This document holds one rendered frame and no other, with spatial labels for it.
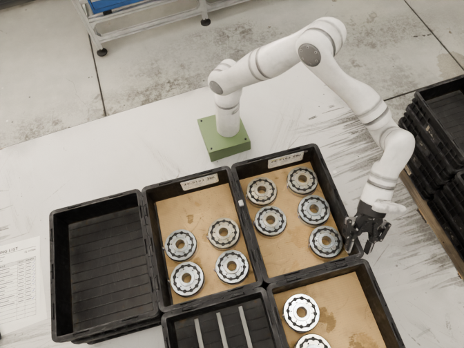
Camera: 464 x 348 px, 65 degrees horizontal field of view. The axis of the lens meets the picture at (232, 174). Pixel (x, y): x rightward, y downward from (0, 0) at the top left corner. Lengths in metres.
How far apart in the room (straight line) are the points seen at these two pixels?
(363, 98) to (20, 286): 1.28
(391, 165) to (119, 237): 0.87
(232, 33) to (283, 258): 2.11
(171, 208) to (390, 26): 2.34
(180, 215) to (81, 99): 1.74
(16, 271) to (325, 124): 1.31
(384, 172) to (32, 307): 1.22
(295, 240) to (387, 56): 1.96
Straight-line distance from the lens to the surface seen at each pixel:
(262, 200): 1.21
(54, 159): 1.70
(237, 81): 1.13
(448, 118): 2.03
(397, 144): 0.97
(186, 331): 1.17
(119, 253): 1.27
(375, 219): 1.06
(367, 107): 0.94
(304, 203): 1.22
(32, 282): 1.53
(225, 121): 1.36
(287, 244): 1.20
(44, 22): 3.57
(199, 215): 1.24
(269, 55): 1.02
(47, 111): 2.89
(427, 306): 1.40
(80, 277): 1.30
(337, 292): 1.19
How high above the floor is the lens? 1.98
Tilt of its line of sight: 63 degrees down
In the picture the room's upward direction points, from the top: 9 degrees counter-clockwise
